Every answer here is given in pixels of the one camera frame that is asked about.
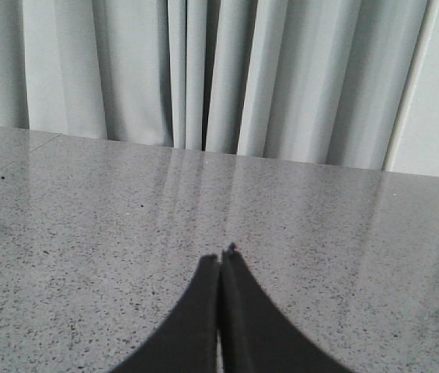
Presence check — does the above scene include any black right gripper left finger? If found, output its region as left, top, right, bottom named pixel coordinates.
left=113, top=255, right=220, bottom=372

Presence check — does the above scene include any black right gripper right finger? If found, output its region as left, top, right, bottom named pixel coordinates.
left=221, top=244, right=349, bottom=372

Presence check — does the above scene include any light grey curtain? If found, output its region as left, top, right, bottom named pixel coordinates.
left=0, top=1, right=439, bottom=176

